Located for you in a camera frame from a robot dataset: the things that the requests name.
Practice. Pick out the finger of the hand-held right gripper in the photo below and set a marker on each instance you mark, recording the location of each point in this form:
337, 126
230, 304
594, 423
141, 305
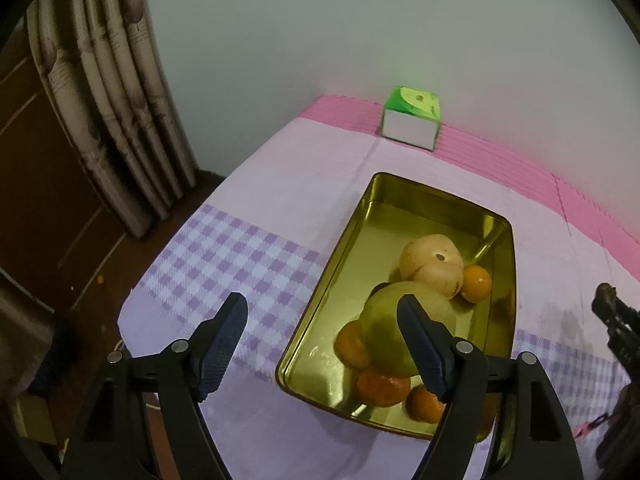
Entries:
622, 327

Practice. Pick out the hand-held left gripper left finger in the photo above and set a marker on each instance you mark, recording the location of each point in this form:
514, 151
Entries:
222, 355

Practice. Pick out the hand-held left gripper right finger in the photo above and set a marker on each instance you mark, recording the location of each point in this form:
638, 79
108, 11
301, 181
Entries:
425, 355

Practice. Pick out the dark brown water chestnut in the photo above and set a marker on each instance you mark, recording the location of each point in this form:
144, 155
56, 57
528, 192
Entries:
605, 290

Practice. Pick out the green pear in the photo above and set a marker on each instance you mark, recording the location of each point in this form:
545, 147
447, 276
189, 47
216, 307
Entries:
385, 325

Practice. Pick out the small orange tangerine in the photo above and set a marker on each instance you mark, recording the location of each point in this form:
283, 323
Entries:
475, 282

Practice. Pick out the yellow striped melon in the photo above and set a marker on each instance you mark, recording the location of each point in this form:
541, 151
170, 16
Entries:
430, 265

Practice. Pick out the red and gold tin box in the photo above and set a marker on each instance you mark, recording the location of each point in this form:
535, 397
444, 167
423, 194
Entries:
400, 220

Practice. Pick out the purple checked cloth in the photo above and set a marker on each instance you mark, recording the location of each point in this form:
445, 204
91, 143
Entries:
240, 200

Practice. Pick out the cardboard box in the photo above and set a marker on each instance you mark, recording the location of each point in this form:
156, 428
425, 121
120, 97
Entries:
32, 417

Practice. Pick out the pink foam mat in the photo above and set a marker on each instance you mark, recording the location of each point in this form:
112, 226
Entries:
500, 155

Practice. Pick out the green tissue box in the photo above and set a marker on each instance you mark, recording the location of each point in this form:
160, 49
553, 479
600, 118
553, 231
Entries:
407, 130

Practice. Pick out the dark wooden door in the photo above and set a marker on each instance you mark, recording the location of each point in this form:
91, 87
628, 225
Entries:
45, 185

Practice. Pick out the beige patterned curtain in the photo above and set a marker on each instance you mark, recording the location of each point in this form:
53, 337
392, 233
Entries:
115, 110

